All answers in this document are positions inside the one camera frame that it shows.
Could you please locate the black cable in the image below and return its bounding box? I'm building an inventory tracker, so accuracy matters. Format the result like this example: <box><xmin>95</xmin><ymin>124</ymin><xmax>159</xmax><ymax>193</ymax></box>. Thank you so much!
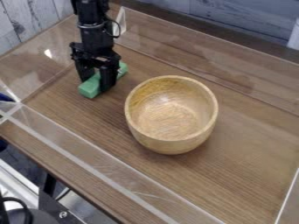
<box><xmin>0</xmin><ymin>195</ymin><xmax>33</xmax><ymax>224</ymax></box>

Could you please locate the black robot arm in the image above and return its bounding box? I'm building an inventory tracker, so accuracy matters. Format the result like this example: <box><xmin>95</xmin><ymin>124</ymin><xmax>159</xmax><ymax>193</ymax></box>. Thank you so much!
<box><xmin>69</xmin><ymin>0</ymin><xmax>121</xmax><ymax>92</ymax></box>

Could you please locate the black table leg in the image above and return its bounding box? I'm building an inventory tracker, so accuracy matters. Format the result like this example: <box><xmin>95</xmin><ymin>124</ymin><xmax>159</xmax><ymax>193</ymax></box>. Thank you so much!
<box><xmin>42</xmin><ymin>174</ymin><xmax>57</xmax><ymax>197</ymax></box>

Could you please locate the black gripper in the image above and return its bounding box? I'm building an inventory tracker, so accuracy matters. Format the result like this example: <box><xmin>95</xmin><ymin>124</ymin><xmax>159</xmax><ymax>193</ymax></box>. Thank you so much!
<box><xmin>69</xmin><ymin>24</ymin><xmax>120</xmax><ymax>92</ymax></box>

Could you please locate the black metal bracket with screw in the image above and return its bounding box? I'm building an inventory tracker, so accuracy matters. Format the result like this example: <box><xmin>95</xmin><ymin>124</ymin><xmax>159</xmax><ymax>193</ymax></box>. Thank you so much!
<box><xmin>38</xmin><ymin>189</ymin><xmax>86</xmax><ymax>224</ymax></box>

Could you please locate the clear acrylic corner bracket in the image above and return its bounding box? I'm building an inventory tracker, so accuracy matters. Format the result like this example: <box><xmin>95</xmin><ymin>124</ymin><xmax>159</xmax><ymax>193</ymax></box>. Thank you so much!
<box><xmin>113</xmin><ymin>7</ymin><xmax>127</xmax><ymax>38</ymax></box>

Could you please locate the light wooden bowl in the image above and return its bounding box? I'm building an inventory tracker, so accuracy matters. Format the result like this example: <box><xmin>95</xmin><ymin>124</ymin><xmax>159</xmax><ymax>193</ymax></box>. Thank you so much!
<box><xmin>124</xmin><ymin>75</ymin><xmax>220</xmax><ymax>155</ymax></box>

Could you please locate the green rectangular block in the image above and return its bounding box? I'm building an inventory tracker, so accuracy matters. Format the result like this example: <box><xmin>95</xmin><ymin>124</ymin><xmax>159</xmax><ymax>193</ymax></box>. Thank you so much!
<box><xmin>78</xmin><ymin>62</ymin><xmax>128</xmax><ymax>99</ymax></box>

